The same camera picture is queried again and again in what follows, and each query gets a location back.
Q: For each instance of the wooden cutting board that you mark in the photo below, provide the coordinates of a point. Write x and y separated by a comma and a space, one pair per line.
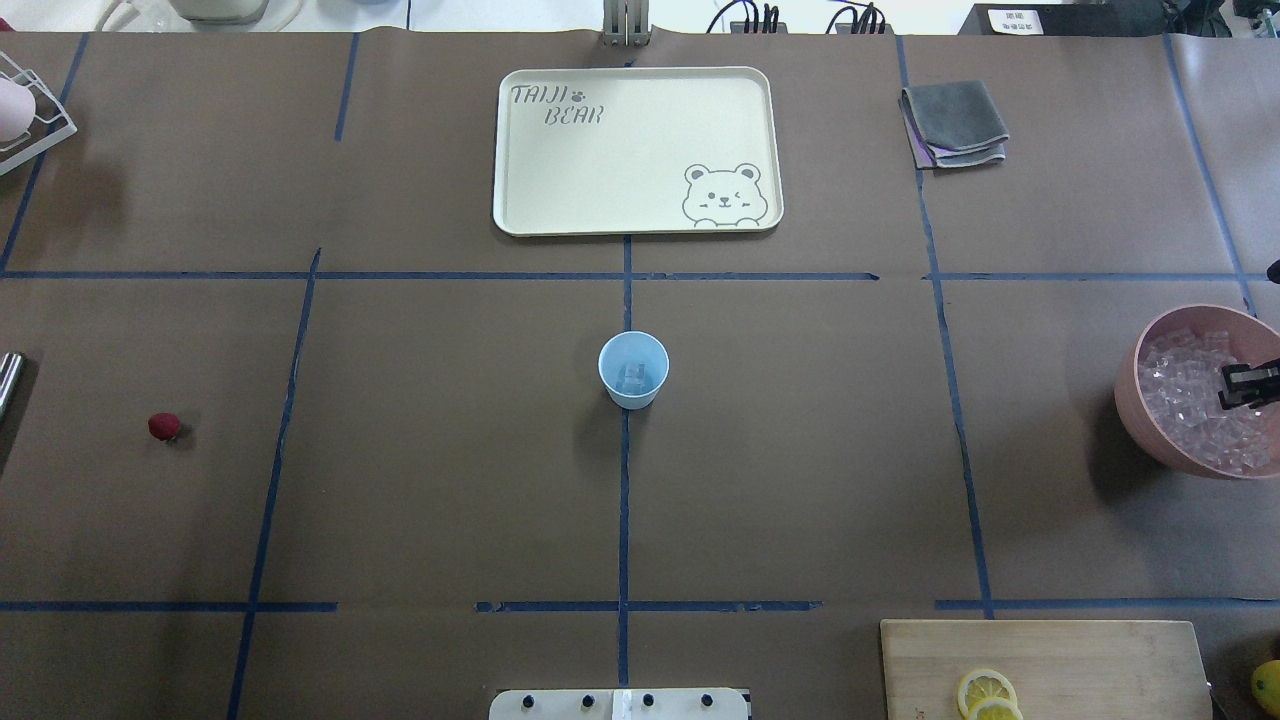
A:
1064, 669

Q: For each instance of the red strawberry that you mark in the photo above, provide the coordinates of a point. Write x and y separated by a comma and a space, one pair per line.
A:
165, 427

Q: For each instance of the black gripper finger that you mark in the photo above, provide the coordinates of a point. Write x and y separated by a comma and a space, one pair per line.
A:
1244, 385

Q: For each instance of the pink bowl of ice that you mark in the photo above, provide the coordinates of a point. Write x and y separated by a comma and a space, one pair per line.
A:
1167, 393

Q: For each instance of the white cup rack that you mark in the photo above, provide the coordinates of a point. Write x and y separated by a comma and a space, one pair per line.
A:
52, 121

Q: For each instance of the grey folded cloth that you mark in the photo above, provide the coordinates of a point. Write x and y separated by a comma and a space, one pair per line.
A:
953, 125

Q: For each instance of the lemon slices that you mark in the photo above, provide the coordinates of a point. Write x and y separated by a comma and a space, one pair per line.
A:
985, 693

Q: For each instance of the pink cup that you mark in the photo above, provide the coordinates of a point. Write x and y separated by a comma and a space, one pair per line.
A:
17, 109

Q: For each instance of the cream bear tray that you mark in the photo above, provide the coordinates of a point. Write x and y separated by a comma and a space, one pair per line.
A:
636, 150

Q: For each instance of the yellow lemon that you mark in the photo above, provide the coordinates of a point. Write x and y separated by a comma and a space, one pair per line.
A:
1265, 687

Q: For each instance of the steel muddler black tip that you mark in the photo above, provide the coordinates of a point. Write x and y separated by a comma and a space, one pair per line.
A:
12, 366

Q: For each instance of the aluminium frame post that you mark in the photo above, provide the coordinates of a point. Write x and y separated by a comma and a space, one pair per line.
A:
626, 23

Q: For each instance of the light blue plastic cup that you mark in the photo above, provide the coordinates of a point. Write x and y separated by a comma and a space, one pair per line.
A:
633, 366

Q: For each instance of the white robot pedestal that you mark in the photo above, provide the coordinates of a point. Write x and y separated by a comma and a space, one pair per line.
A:
622, 703

